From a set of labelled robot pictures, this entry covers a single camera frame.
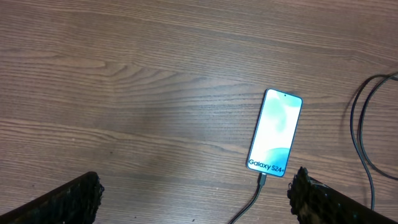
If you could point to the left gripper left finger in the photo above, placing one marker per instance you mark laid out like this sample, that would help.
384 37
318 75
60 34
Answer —
75 202

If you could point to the blue Samsung Galaxy smartphone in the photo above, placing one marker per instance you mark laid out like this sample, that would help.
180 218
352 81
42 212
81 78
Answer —
274 133

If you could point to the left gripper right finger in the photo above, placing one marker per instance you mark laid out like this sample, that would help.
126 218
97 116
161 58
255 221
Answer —
313 202

